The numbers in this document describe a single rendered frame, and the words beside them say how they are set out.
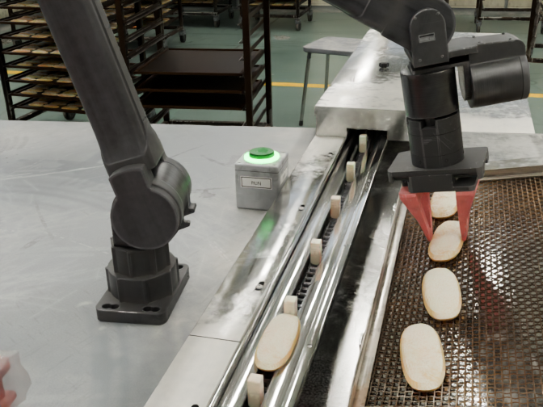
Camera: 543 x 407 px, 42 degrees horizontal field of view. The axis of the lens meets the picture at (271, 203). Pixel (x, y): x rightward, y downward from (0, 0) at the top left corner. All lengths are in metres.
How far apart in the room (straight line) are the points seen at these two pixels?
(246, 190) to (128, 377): 0.43
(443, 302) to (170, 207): 0.30
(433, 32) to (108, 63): 0.33
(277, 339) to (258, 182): 0.40
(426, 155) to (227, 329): 0.28
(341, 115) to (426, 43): 0.57
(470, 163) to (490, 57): 0.11
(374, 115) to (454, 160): 0.50
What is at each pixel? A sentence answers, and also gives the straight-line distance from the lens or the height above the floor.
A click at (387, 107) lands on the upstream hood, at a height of 0.92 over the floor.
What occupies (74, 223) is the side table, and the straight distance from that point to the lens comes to 1.12.
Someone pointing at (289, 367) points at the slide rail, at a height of 0.85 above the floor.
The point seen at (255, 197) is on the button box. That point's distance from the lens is 1.09.
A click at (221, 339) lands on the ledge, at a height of 0.86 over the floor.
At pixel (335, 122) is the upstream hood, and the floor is 0.89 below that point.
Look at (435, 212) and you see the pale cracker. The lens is 0.91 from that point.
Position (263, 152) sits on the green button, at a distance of 1.10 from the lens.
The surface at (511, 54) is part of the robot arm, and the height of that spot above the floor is 1.12.
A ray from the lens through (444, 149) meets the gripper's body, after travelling 0.77.
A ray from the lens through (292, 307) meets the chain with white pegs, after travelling 0.78.
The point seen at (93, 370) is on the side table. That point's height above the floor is 0.82.
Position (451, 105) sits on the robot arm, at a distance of 0.77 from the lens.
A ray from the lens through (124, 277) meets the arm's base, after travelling 0.85.
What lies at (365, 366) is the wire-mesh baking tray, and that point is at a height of 0.89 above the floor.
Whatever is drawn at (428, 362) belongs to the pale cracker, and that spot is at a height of 0.91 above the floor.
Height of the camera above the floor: 1.29
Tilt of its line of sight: 24 degrees down
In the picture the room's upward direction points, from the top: 2 degrees counter-clockwise
